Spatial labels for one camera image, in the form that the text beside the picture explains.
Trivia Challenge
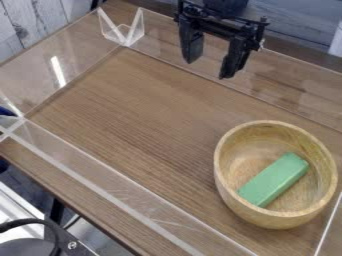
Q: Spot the green rectangular block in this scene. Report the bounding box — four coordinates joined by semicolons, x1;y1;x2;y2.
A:
237;152;311;208

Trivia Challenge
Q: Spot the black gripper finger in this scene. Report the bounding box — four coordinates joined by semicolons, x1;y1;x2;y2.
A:
180;21;205;64
220;36;250;79

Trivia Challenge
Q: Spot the brown wooden bowl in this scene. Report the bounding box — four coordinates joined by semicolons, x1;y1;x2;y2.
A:
214;120;339;230

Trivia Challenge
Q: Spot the black metal mount plate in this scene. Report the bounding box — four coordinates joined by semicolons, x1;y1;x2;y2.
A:
45;226;99;256

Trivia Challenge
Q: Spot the clear acrylic front wall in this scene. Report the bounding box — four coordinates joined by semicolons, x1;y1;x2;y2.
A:
0;96;257;256

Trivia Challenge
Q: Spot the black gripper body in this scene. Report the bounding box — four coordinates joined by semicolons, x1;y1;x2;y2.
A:
176;0;270;51

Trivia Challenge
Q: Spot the blue object at left edge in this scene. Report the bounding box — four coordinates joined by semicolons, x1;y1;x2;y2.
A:
0;106;18;117

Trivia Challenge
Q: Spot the clear acrylic corner bracket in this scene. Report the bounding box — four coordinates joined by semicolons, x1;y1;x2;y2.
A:
97;8;145;47

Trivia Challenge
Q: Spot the black cable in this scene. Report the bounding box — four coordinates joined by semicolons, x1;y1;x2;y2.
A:
0;218;65;256

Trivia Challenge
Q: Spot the black table leg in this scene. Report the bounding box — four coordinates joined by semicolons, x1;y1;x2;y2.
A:
50;199;66;224

